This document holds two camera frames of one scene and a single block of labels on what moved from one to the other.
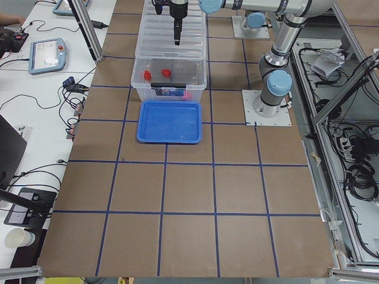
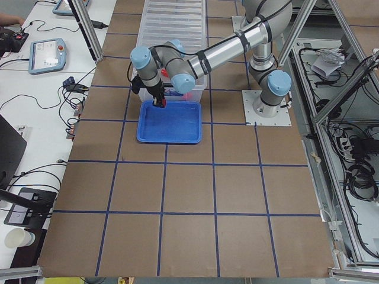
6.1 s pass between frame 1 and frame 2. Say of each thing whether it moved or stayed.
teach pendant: stayed
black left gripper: moved
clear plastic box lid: stayed
